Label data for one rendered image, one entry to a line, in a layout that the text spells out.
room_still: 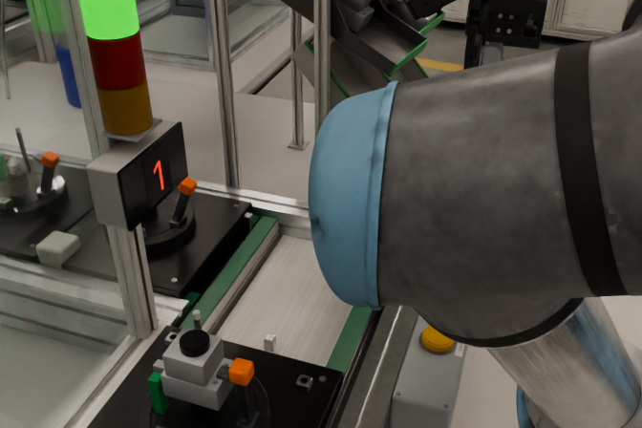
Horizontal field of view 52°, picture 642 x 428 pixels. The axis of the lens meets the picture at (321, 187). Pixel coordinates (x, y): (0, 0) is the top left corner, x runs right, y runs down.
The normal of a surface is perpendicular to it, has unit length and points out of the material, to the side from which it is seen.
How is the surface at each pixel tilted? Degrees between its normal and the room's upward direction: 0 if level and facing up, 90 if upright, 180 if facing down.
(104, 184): 90
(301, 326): 0
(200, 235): 0
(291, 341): 0
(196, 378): 90
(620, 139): 55
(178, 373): 90
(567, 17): 90
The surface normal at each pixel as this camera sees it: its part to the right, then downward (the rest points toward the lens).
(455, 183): -0.50, 0.06
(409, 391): 0.00, -0.85
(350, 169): -0.57, -0.17
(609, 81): -0.45, -0.59
